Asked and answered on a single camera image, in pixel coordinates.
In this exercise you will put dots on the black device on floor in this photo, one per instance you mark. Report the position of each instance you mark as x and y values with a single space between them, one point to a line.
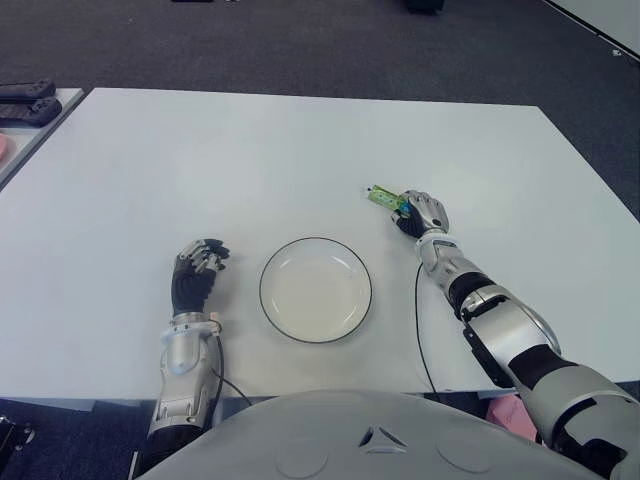
12 435

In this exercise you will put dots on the white plate with black rim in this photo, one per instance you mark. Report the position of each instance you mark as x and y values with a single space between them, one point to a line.
315 295

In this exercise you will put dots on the grey side table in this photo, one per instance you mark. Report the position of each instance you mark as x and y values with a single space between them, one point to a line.
60 107

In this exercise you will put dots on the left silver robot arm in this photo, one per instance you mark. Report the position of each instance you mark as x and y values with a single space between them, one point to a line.
182 360

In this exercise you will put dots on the black handheld controller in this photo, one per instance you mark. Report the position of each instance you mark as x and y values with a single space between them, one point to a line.
30 111
25 89

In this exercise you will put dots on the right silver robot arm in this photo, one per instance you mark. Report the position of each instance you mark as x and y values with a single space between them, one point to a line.
505 330

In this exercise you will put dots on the pink cardboard box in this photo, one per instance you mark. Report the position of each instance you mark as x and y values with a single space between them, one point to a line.
505 412

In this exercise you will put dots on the white table with black edge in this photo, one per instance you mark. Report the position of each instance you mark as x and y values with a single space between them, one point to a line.
615 20

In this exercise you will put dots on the grey robot torso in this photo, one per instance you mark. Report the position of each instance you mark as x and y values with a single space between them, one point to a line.
350 440

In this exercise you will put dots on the green toothpaste tube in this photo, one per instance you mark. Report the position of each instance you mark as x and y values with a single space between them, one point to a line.
382 197

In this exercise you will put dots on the pink round object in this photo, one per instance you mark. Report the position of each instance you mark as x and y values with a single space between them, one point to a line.
4 146

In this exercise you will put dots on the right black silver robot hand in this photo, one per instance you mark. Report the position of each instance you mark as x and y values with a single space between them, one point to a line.
427 212

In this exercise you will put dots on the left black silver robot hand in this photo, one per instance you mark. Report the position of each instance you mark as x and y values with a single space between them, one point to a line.
190 290

